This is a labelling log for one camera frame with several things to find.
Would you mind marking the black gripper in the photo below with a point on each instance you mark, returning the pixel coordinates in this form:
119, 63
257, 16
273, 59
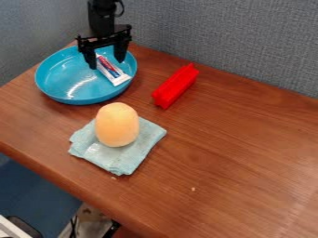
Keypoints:
106, 34

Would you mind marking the red plastic block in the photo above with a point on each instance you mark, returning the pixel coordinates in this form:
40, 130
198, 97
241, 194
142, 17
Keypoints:
175, 86

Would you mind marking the beige object under table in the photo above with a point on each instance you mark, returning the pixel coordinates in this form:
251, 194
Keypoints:
92, 222

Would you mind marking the orange egg-shaped sponge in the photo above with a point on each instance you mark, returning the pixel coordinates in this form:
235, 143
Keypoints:
116, 124

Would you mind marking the white toothpaste tube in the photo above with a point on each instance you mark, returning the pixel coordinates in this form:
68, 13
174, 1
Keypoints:
114, 74

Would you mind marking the white object bottom left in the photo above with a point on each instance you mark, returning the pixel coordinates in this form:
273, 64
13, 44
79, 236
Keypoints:
8, 230

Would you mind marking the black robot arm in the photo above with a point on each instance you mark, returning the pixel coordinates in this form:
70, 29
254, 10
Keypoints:
104, 7

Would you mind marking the blue plate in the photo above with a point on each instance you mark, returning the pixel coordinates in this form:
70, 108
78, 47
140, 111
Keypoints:
70, 82

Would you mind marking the light blue folded cloth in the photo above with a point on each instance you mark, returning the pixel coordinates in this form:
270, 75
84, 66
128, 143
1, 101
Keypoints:
119, 160

